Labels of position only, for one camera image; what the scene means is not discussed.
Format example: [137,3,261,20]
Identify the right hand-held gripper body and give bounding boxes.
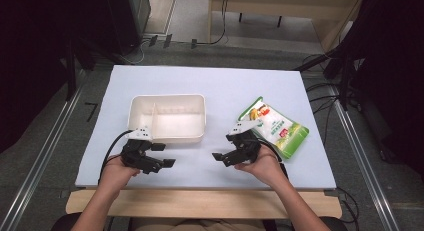
[222,119,264,168]

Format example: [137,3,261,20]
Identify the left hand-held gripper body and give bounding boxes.
[119,126,166,175]

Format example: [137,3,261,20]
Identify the person's right hand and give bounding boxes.
[233,144,288,189]

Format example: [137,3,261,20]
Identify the person's left hand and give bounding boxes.
[99,154,141,193]

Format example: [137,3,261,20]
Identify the white divided plastic container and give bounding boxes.
[126,93,207,145]

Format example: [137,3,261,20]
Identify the green white snack pouch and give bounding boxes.
[237,96,310,161]

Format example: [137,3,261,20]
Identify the wooden table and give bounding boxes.
[65,64,344,220]

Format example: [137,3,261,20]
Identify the black tripod stand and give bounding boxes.
[293,45,363,113]

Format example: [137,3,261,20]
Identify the black cabinet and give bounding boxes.
[105,0,152,56]

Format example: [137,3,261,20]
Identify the light wooden bench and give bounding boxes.
[208,0,366,54]

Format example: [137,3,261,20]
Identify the dark curtain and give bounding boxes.
[346,0,424,179]
[0,0,116,155]

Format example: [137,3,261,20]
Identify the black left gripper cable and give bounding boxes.
[98,129,135,186]

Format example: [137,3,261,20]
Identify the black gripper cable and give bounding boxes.
[98,129,135,186]
[259,140,290,181]

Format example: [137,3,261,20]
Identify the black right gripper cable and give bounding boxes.
[259,140,290,181]

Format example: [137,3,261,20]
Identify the black floor cables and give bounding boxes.
[301,52,344,147]

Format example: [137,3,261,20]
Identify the aluminium floor rail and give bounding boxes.
[327,85,402,231]
[0,80,85,231]

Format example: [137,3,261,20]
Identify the black cable with plug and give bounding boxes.
[190,0,232,50]

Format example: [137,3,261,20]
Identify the black looped floor cable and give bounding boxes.
[335,186,361,225]

